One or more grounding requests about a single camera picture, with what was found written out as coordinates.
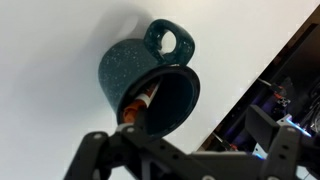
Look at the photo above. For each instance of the dark blue speckled mug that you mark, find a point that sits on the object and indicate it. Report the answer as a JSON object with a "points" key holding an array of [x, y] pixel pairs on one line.
{"points": [[129, 66]]}

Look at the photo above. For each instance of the orange white marker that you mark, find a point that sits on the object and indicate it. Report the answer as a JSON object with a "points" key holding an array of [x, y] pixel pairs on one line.
{"points": [[143, 100]]}

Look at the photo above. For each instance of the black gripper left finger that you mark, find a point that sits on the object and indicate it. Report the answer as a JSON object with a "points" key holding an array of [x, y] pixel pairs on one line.
{"points": [[132, 148]]}

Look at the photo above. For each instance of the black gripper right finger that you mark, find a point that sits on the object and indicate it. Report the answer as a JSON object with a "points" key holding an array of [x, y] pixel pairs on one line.
{"points": [[286, 146]]}

